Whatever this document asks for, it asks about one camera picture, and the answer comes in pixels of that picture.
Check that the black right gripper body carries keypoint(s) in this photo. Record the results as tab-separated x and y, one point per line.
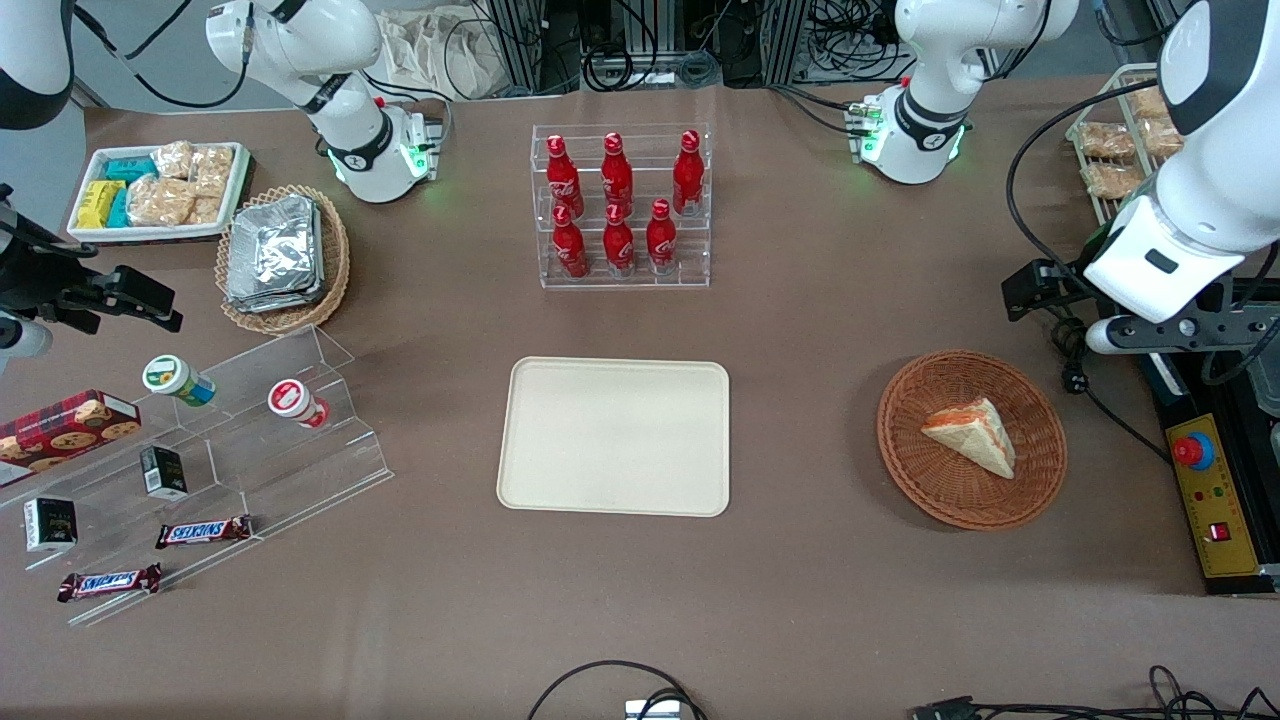
30	281

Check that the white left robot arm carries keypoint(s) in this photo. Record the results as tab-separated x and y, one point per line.
1205	180

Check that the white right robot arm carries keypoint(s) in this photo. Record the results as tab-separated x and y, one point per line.
350	130

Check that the white rectangular snack tray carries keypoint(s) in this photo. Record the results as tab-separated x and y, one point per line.
238	190

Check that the triangular sandwich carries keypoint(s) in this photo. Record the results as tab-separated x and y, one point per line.
975	440

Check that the oval tan wicker basket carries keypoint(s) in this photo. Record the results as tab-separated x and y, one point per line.
335	260

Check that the round brown wicker basket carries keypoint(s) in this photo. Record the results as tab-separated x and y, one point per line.
930	470

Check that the beige plastic tray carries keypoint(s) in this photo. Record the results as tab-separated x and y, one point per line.
614	437

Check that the teal snack packet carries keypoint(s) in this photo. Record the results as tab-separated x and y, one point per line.
119	210
130	168

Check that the black controller base box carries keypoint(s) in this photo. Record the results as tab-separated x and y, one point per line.
1180	385

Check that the green lid yogurt cup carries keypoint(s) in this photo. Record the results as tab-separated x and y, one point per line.
170	378

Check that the yellow snack packet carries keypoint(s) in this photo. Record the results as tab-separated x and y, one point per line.
98	205

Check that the red tartan cookie box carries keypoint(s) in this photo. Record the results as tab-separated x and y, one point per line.
60	435

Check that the silver foil container stack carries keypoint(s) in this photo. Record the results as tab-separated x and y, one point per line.
275	255

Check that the wrapped bread packet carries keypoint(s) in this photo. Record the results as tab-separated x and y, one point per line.
1112	180
1105	141
1150	104
1162	138

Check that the small black box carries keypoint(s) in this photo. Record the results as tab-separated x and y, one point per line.
163	472
50	525

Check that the yellow emergency stop box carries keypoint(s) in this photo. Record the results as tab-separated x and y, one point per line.
1215	500

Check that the red lid yogurt cup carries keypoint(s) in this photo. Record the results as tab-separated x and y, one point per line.
292	400

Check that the clear acrylic stepped shelf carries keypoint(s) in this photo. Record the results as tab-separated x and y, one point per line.
290	480

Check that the Snickers chocolate bar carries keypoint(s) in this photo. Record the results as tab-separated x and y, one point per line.
110	582
205	532

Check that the red cola bottle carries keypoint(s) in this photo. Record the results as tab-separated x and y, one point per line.
562	175
687	175
570	250
661	245
618	248
616	175

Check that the white cloth bag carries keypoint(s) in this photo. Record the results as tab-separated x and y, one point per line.
440	55

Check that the clear acrylic bottle rack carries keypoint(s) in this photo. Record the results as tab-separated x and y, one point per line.
625	282

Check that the small white device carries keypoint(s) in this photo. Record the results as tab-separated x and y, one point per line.
652	711

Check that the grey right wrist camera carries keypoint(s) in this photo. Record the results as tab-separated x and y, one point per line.
22	342

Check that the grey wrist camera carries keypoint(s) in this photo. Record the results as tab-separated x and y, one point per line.
1110	336
22	342

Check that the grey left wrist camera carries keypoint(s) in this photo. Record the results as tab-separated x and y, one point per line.
1110	336

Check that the aluminium frame post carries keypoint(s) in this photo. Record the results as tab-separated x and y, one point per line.
520	40

